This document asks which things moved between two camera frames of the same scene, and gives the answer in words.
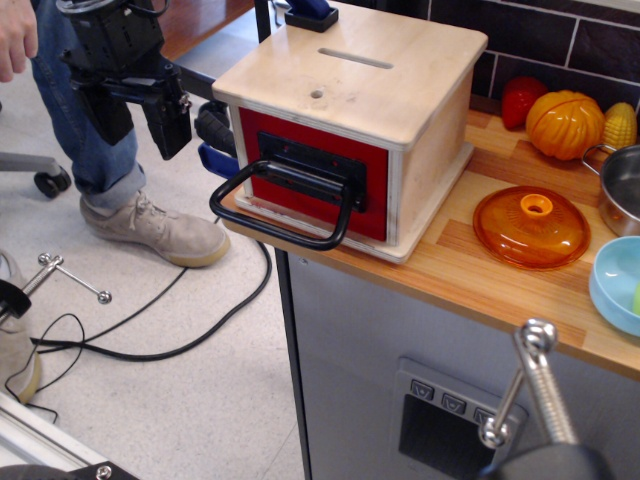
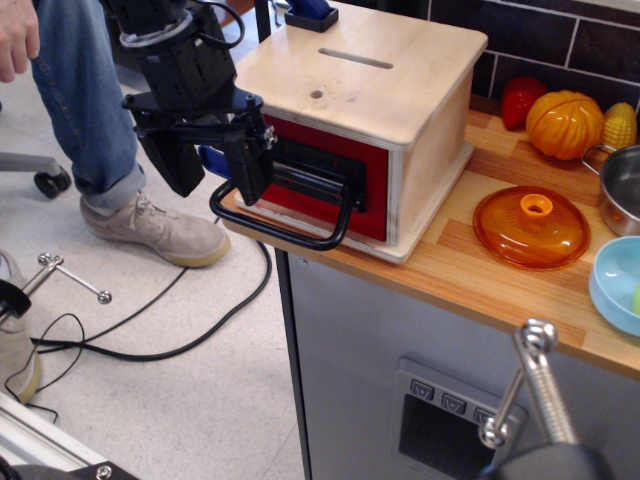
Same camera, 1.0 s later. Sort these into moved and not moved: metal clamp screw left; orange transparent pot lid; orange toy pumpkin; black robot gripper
Moved: black robot gripper
Not moved: orange transparent pot lid; orange toy pumpkin; metal clamp screw left
